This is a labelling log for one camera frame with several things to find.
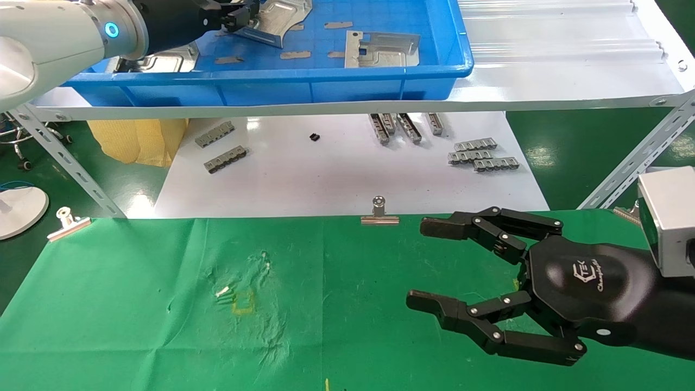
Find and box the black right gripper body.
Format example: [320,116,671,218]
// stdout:
[524,236,695,362]

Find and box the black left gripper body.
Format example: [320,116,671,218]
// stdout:
[133,0,223,58]

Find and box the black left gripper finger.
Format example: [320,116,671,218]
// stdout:
[202,0,256,12]
[220,10,260,33]

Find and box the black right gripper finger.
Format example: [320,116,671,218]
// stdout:
[419,206,564,267]
[406,289,588,367]

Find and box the stamped sheet metal part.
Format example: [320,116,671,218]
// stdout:
[117,42,200,74]
[345,30,421,69]
[233,0,314,49]

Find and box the grey metal comb part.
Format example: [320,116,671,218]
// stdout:
[195,121,236,149]
[473,157,520,173]
[454,137,498,152]
[204,146,249,174]
[447,150,494,165]

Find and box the blue plastic bin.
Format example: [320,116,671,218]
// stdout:
[60,0,474,108]

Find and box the silver binder clip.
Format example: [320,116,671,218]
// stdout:
[47,206,92,243]
[361,196,400,225]
[612,200,641,224]

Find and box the green table cloth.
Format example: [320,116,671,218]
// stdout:
[0,209,695,391]

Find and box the yellow mesh bag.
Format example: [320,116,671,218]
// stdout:
[87,118,189,168]

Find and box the white metal shelf rack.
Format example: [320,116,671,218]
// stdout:
[8,0,695,220]

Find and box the chrome stool base with casters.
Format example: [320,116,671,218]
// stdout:
[0,111,74,170]

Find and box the white round stand base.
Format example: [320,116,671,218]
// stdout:
[0,186,50,241]

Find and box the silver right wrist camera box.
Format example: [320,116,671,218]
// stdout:
[636,166,695,279]

